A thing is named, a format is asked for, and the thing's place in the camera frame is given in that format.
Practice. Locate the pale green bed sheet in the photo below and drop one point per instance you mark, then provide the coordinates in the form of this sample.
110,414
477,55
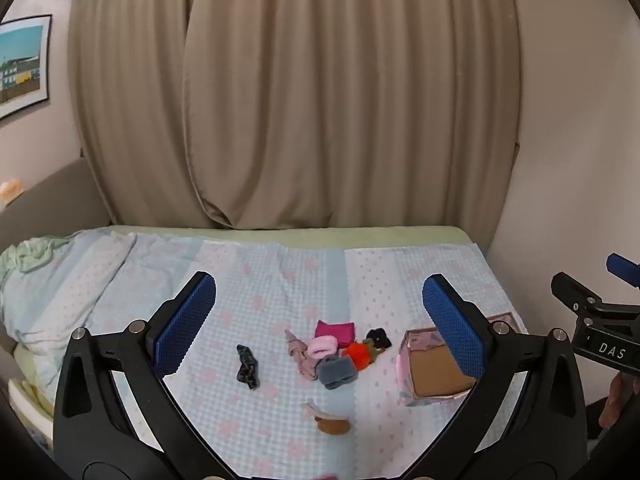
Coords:
300,236

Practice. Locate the black patterned scrunchie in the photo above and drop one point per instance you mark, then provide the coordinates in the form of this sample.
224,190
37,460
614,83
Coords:
247,367

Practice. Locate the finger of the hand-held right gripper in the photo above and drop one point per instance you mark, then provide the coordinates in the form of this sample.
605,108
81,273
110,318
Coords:
575,295
625,270

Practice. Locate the framed wall poster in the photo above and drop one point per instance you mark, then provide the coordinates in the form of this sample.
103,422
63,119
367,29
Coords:
22,67

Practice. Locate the pale green crumpled cloth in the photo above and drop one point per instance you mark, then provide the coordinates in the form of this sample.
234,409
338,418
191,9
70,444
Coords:
30,257

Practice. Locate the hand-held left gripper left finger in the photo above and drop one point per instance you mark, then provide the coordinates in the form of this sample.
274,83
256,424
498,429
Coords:
182,325

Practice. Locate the dusty pink scrunchie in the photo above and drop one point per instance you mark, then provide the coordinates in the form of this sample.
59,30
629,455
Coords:
300,360

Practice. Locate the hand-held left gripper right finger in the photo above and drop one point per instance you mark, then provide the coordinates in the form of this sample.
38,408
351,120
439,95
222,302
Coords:
455,325

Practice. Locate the blue pink patterned blanket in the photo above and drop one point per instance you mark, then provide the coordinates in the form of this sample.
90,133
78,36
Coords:
280,285

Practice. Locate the person's dark clothing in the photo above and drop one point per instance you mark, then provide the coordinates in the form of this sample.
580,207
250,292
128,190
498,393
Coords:
595,425

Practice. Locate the beige curtain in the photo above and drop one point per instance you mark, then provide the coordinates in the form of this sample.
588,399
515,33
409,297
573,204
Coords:
350,100
130,110

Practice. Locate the grey scrunchie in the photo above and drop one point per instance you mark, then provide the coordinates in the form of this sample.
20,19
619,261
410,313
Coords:
335,372

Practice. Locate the person's right hand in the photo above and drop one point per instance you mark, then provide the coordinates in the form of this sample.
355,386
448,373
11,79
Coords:
620,400

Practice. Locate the pale orange plush toy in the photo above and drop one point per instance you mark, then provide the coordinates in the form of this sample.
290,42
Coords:
10,191

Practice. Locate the pink fluffy scrunchie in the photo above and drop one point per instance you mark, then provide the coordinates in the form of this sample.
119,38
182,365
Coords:
322,346

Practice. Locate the magenta pouch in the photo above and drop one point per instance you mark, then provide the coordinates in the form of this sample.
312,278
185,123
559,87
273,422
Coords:
335,330

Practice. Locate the cardboard box with pink print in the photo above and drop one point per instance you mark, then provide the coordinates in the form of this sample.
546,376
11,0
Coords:
435,375

